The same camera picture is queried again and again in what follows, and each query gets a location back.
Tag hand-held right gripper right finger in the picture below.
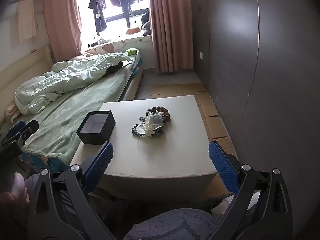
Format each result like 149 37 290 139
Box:
200 140 294 240

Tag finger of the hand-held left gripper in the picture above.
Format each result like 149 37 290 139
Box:
6 120 27 140
17 119 40 143

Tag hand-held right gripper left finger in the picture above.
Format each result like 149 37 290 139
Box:
27 141 125 240

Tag black jewelry box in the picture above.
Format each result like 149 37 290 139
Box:
76 110 116 145

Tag person's left hand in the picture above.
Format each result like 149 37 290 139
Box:
0 172 31 209

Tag pink pillow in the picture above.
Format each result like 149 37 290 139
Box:
4 100 20 123

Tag colourful printed mattress cover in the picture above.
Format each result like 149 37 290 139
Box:
20 152 68 173

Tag white plush cloth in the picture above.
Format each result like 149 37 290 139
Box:
211 190 260 215

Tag white low table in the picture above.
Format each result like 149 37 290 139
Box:
69 95 218 202

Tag cream padded headboard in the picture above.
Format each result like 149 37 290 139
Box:
0 44 54 123

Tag flattened cardboard boxes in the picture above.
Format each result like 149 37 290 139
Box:
150 82 238 160

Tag person's grey trouser leg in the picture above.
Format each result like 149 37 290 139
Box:
122 207 220 240

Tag beige bed base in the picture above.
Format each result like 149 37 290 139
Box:
122 62 144 102

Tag black garment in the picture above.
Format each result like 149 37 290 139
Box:
106 61 124 75

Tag patterned window seat cushion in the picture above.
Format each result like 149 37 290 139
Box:
85 36 153 55

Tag dark grey wardrobe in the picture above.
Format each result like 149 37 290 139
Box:
190 0 318 230

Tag pink curtain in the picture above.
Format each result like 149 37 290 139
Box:
44 0 83 63
147 0 194 74

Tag dark bag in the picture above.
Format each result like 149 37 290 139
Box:
140 12 151 37

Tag dark bead bracelet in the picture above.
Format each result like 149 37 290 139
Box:
130 124 165 138

